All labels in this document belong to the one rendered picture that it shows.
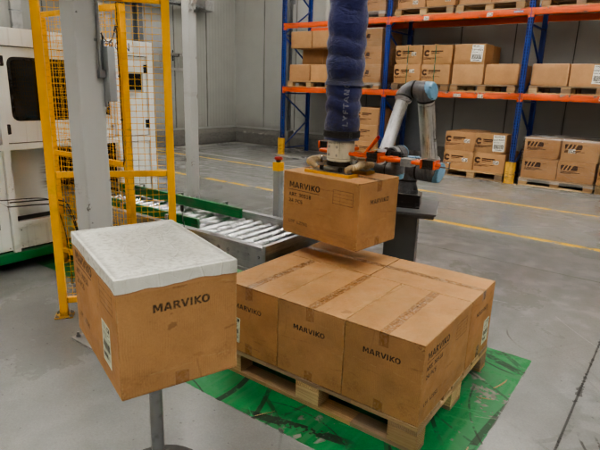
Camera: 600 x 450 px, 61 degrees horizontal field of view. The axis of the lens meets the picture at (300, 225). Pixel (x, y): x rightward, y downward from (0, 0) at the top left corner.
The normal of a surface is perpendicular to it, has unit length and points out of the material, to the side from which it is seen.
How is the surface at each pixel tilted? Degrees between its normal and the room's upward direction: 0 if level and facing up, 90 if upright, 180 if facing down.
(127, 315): 90
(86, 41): 90
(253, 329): 90
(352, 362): 90
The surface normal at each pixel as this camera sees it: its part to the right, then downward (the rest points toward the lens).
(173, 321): 0.56, 0.23
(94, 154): 0.81, 0.18
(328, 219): -0.68, 0.18
